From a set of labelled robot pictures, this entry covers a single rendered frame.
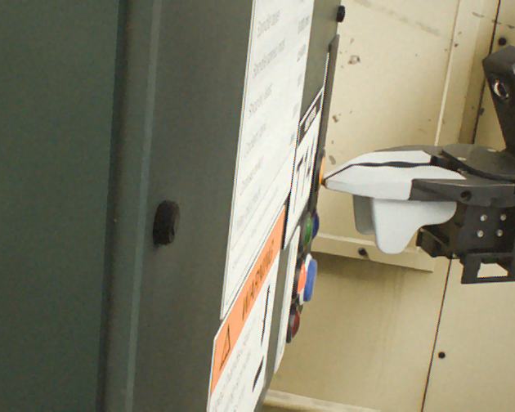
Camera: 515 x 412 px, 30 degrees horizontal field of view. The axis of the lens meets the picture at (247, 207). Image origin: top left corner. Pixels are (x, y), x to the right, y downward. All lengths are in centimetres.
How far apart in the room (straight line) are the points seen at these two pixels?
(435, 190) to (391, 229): 4
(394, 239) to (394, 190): 4
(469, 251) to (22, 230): 50
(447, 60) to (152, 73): 113
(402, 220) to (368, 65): 70
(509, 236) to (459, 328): 77
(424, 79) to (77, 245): 114
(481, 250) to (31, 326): 50
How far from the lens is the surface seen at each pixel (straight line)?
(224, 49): 28
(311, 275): 66
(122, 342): 24
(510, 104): 68
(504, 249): 70
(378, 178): 64
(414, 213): 66
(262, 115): 37
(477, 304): 145
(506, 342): 147
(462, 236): 68
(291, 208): 52
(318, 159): 63
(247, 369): 45
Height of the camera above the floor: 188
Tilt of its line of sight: 20 degrees down
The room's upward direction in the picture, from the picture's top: 6 degrees clockwise
